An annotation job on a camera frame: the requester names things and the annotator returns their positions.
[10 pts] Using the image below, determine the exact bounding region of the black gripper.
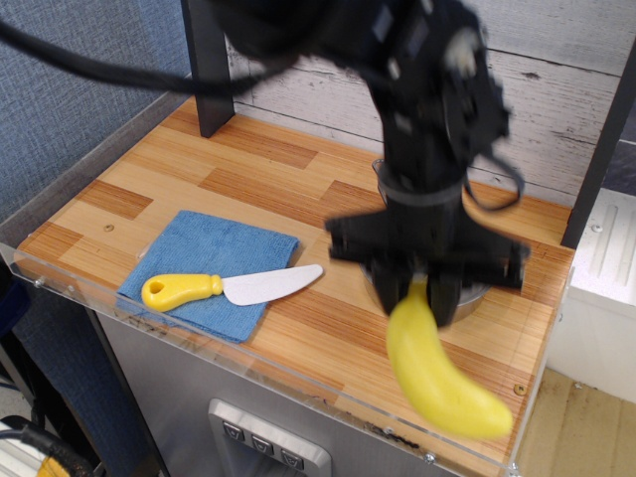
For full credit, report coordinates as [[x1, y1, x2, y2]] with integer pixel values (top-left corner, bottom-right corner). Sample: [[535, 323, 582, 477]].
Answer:
[[325, 198, 530, 328]]

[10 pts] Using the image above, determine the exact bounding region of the yellow plastic toy banana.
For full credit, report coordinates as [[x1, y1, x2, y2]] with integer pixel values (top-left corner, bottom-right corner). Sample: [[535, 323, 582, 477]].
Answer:
[[386, 281, 514, 440]]

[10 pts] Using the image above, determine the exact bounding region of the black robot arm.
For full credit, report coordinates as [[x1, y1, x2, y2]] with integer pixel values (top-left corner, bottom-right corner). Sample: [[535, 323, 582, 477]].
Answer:
[[213, 1, 529, 327]]

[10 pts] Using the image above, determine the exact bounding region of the small stainless steel pan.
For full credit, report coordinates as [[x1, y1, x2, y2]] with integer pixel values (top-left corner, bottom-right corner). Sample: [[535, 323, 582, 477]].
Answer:
[[360, 158, 488, 324]]

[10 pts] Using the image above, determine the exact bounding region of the white ribbed box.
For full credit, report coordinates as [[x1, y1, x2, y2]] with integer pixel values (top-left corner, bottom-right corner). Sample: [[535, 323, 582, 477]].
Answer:
[[548, 189, 635, 402]]

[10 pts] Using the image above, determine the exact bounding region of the silver button control panel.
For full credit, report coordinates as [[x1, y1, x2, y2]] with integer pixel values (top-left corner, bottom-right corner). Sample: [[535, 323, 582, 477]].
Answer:
[[208, 398, 333, 476]]

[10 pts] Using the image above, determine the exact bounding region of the blue folded cloth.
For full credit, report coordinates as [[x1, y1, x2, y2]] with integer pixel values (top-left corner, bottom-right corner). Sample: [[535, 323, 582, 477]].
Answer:
[[117, 211, 300, 343]]

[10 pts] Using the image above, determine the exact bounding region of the yellow tape wrapped object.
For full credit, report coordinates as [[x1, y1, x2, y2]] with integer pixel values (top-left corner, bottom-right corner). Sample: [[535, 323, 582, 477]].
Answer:
[[36, 456, 69, 477]]

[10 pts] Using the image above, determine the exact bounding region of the toy knife yellow handle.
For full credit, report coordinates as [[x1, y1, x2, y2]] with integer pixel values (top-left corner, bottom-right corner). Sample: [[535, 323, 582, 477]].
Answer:
[[141, 264, 324, 312]]

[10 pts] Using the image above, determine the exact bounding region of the dark right cabinet post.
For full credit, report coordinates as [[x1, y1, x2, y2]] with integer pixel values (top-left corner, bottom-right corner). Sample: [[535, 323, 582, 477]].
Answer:
[[560, 59, 636, 248]]

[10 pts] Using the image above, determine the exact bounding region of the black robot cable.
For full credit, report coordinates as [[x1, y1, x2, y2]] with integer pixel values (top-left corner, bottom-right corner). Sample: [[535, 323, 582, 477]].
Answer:
[[0, 19, 269, 98]]

